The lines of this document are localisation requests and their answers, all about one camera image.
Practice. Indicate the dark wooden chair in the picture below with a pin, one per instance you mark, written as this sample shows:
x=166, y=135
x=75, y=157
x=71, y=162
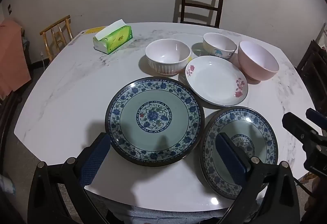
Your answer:
x=201, y=1

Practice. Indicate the bamboo chair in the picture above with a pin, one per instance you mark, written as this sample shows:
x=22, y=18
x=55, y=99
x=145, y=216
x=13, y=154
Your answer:
x=56, y=35

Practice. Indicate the cartoon print bowl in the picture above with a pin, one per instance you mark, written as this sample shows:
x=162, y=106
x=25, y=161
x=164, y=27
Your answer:
x=219, y=45

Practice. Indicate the orange cloth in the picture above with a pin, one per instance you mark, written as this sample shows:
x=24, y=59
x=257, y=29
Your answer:
x=12, y=55

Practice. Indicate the large blue floral plate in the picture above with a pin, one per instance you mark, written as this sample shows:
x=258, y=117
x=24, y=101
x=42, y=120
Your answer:
x=154, y=121

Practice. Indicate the pink bowl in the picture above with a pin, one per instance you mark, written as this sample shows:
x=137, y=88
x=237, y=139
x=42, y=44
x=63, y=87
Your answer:
x=255, y=60

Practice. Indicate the white ribbed bowl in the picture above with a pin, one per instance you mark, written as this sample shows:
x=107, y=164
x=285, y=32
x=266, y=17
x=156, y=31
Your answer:
x=167, y=55

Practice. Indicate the white plate with pink flowers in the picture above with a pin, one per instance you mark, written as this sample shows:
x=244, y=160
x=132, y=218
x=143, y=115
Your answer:
x=217, y=81

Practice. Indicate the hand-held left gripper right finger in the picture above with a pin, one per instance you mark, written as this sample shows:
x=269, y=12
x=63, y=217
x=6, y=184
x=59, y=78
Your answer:
x=230, y=160

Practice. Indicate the green tissue pack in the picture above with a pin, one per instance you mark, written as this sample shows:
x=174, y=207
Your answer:
x=113, y=38

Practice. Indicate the dark wooden furniture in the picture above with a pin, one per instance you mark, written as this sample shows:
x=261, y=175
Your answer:
x=311, y=68

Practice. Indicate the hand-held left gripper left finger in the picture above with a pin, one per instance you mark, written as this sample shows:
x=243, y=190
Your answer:
x=94, y=160

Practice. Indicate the pile of packaged goods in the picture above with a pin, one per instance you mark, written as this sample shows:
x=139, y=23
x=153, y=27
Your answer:
x=323, y=35

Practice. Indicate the yellow table label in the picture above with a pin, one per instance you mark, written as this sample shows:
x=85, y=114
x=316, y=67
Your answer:
x=92, y=30

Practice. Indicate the pale blue cloth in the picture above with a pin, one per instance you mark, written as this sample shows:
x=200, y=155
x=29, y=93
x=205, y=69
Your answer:
x=5, y=185

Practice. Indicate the small blue floral plate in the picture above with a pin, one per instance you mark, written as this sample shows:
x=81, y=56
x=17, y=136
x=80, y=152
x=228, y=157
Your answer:
x=263, y=127

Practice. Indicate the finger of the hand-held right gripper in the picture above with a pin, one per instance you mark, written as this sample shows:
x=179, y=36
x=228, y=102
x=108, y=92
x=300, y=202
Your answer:
x=293, y=121
x=315, y=115

